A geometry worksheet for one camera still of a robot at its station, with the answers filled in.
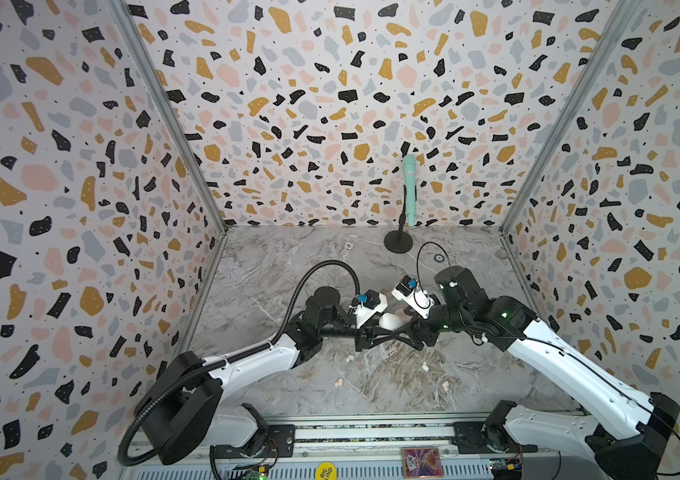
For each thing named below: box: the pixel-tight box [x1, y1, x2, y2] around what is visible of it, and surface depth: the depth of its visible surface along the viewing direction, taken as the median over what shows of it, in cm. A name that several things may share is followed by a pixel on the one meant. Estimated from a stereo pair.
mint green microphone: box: [402, 154, 417, 227], surface depth 96 cm
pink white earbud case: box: [379, 309, 412, 331], surface depth 70 cm
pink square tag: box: [401, 447, 444, 479], surface depth 71 cm
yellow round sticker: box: [315, 462, 337, 480], surface depth 71 cm
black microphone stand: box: [384, 185, 414, 254], surface depth 119 cm
